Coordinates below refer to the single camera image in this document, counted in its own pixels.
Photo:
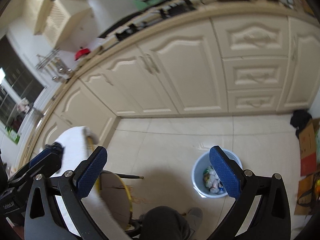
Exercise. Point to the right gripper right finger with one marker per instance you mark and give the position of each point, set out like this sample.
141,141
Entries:
228,170

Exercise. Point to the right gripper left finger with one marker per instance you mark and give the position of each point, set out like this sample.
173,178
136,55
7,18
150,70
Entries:
88,171

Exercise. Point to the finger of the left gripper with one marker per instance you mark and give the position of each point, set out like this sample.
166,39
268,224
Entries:
39,157

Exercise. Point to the black garbage bag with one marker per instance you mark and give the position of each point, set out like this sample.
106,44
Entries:
55,148

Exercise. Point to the light blue trash bin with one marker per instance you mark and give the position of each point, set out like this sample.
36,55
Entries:
204,178

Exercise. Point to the cream kitchen cabinets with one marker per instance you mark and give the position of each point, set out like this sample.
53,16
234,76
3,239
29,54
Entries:
239,64

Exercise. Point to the round wooden stool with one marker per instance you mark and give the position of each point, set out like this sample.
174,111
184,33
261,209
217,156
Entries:
117,196

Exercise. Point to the person's leg in dark trousers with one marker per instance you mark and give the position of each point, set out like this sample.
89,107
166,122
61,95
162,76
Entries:
163,222

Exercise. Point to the hanging utensil rack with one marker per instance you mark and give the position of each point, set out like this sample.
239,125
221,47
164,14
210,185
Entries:
54,66

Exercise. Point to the cardboard box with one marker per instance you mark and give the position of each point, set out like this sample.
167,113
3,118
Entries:
309,148

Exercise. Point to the red lidded pot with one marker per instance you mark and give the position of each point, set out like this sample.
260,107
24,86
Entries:
81,53

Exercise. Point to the black gas stove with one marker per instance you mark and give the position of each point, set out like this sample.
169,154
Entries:
143,19

